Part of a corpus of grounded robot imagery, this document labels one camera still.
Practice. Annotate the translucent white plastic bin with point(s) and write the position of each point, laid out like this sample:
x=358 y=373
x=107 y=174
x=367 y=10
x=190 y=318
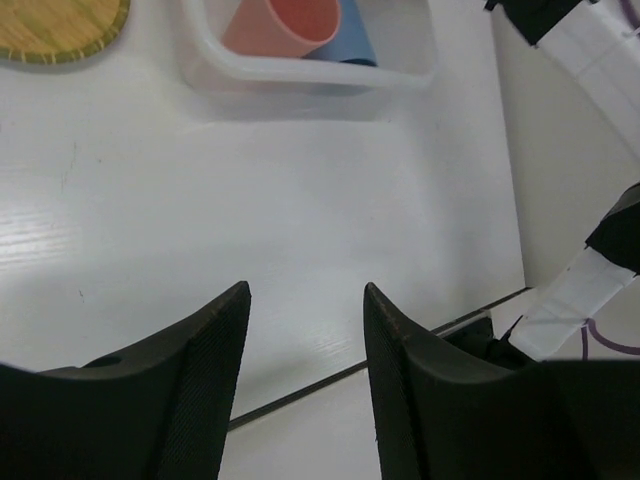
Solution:
x=245 y=88

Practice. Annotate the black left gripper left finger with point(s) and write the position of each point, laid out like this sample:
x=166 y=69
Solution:
x=157 y=409

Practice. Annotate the blue plastic cup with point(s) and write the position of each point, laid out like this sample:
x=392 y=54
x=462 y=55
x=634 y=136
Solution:
x=351 y=44

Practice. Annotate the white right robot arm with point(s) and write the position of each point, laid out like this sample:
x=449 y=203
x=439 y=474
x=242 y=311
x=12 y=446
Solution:
x=570 y=77

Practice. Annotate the round bamboo mat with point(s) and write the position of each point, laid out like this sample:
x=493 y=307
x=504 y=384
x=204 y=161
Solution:
x=55 y=32

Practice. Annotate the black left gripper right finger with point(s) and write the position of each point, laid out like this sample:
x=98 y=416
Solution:
x=441 y=413

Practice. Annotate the pink plastic cup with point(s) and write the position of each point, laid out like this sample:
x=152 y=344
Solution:
x=282 y=28

